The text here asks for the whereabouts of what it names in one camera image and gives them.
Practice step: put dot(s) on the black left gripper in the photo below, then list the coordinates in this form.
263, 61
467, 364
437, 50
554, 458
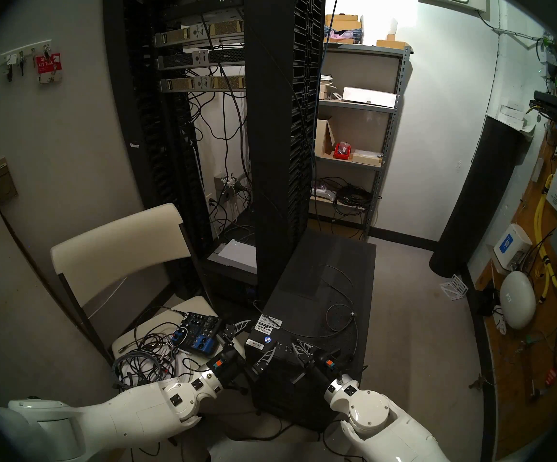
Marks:
228, 362

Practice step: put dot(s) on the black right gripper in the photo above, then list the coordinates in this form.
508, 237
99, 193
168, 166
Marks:
321, 365

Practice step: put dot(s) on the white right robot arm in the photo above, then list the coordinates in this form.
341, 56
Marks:
384, 422

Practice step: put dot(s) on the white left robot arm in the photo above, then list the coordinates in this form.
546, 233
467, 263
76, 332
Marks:
124, 417

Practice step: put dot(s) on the black workstation tower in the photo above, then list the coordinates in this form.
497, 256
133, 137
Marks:
317, 283

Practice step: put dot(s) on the black blue audio mixer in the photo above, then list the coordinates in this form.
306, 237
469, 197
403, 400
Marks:
196, 328

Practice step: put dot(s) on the white flat device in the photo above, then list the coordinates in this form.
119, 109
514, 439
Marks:
237, 254

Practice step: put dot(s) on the grey outlet box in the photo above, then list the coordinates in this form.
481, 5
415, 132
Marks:
225, 186

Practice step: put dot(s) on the cream folding chair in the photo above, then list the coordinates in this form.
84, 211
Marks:
115, 249

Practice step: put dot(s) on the white power strip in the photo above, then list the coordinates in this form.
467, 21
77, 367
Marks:
500, 321

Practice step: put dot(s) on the red parts bin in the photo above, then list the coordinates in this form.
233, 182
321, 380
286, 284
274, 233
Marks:
342, 152

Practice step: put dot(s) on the flat tan box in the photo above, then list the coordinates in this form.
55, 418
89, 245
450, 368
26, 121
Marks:
367, 158

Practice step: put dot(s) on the black server rack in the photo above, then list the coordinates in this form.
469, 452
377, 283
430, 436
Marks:
273, 129

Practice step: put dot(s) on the open cardboard box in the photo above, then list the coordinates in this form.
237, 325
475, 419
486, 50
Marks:
324, 136

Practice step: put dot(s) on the white oval router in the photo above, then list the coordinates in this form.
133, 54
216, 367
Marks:
518, 300

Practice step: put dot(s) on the plywood backboard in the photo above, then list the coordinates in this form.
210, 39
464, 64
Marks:
524, 408

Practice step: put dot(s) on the white modem blue label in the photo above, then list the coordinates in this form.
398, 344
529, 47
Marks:
512, 247

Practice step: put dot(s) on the grey metal shelf unit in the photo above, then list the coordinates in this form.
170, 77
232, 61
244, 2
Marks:
350, 106

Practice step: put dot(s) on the beige door panel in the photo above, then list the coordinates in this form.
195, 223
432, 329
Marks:
4, 292

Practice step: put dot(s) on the flat white box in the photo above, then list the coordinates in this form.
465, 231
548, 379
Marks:
370, 96

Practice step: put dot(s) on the gold faced rack server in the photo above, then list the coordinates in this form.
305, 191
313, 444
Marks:
187, 84
177, 35

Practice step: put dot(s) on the black Dell rack server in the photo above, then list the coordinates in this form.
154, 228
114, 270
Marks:
182, 60

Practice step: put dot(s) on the small white box stack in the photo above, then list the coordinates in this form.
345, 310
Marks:
514, 117

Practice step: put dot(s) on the small cardboard box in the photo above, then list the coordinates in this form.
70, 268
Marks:
391, 44

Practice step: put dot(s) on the large cardboard box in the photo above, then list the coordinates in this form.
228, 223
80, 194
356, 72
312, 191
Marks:
343, 20

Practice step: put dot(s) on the red key tag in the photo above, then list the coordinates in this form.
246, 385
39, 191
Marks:
49, 66

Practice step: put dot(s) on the dark hanging key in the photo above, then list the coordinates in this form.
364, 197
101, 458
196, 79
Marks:
22, 67
10, 71

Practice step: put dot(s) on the white key hook rack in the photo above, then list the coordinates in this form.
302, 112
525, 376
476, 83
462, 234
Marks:
25, 53

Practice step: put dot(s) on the white folded bracket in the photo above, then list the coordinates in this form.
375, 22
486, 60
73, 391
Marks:
453, 288

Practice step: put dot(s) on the beige wall plate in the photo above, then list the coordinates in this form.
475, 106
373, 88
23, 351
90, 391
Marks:
1, 184

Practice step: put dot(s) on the black network switch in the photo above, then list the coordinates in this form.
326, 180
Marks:
552, 102

